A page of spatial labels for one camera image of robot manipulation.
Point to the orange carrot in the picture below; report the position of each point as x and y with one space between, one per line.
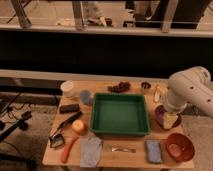
67 149

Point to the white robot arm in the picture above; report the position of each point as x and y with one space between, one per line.
188 86

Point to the black handled brush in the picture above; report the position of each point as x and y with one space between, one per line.
57 139

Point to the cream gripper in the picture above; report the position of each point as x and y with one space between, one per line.
168 120

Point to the green plastic tray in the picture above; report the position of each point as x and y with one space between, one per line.
119 114

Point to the blue sponge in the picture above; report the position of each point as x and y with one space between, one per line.
153 151

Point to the apple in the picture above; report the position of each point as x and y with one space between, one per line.
78 126

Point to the bunch of dark grapes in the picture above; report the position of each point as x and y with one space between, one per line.
121 87

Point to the black rectangular block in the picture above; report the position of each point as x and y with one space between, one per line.
69 108

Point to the small metal cup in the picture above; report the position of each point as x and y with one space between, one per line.
145 85

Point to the blue grey cup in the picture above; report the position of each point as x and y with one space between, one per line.
86 97

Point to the red bowl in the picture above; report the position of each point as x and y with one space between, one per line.
180 147

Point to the grey folded cloth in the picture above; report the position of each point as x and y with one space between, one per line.
90 152

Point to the yellow banana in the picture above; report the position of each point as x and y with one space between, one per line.
158 93

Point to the silver fork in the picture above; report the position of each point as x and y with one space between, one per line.
121 149

